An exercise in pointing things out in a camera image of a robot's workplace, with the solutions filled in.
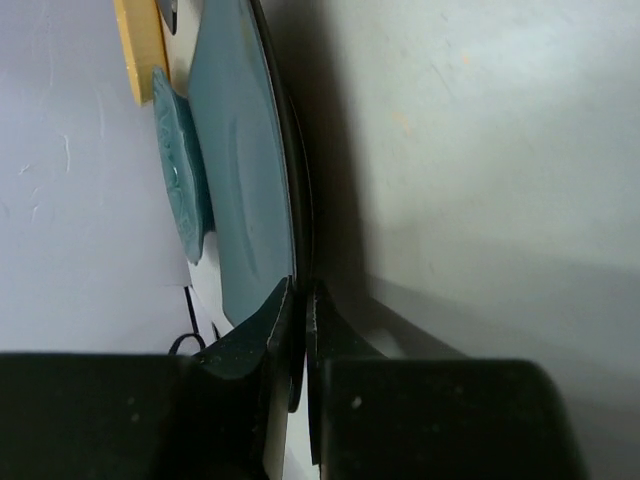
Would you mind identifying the teal scalloped round plate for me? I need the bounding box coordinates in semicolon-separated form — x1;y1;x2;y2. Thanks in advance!
151;66;215;265

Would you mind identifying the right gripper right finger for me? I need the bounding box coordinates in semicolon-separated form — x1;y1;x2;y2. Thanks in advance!
305;280;385;478

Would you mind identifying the teal square plate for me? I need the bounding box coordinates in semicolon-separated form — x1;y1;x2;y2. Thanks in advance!
186;0;314;331

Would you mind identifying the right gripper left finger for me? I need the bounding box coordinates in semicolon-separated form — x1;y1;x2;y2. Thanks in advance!
195;277;293;479

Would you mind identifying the yellow small square plate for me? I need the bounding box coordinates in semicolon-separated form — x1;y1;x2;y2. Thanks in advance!
113;0;168;106

